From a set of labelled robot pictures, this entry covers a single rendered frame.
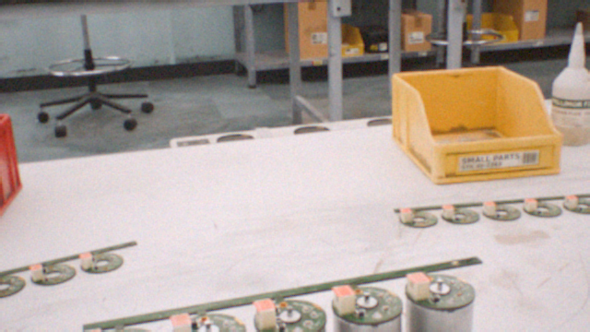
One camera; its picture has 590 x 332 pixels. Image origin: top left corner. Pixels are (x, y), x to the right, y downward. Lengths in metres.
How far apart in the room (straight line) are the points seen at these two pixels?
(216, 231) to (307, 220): 0.06
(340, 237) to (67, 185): 0.23
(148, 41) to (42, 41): 0.61
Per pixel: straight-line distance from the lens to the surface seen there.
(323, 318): 0.25
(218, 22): 4.66
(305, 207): 0.51
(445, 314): 0.26
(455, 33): 2.83
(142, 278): 0.43
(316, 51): 4.37
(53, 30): 4.62
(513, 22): 4.97
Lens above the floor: 0.94
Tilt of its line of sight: 19 degrees down
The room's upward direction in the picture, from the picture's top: 2 degrees counter-clockwise
